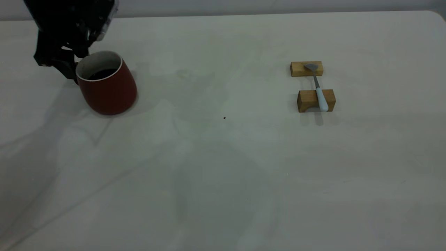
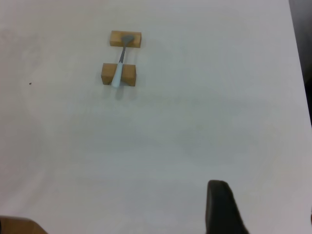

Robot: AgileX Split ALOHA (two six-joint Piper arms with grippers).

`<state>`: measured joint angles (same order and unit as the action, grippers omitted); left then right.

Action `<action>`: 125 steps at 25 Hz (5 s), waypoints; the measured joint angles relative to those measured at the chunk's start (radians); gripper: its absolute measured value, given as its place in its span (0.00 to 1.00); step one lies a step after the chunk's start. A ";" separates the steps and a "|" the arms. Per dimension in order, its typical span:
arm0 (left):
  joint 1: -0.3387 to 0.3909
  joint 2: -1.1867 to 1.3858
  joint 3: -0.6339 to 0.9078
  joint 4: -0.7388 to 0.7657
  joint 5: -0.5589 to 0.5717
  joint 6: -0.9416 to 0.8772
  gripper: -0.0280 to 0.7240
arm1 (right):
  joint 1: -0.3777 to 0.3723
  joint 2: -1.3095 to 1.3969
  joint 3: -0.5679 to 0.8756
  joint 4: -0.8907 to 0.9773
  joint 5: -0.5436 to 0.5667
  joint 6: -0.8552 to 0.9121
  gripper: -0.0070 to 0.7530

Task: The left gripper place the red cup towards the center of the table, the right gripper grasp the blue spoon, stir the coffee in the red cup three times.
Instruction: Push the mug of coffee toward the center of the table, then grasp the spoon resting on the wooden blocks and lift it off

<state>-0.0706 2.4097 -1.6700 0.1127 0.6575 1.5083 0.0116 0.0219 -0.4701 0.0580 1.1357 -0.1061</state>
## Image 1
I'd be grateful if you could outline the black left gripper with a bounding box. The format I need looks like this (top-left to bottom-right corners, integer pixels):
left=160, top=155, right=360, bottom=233
left=24, top=0, right=105, bottom=85

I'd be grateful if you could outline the red ceramic mug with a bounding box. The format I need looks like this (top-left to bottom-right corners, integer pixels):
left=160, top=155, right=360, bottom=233
left=75, top=51, right=138, bottom=116

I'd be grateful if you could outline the spoon with pale blue handle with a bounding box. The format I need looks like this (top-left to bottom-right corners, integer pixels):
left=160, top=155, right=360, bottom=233
left=304, top=63, right=329, bottom=112

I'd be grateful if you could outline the flat rectangular wooden block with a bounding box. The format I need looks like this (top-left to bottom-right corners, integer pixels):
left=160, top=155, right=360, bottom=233
left=290, top=61, right=324, bottom=77

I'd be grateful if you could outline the arched wooden block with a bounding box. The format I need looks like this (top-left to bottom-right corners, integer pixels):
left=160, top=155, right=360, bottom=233
left=297, top=89, right=336, bottom=113

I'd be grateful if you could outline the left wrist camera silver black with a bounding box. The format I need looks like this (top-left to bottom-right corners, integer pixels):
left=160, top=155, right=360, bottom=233
left=89, top=0, right=119, bottom=42

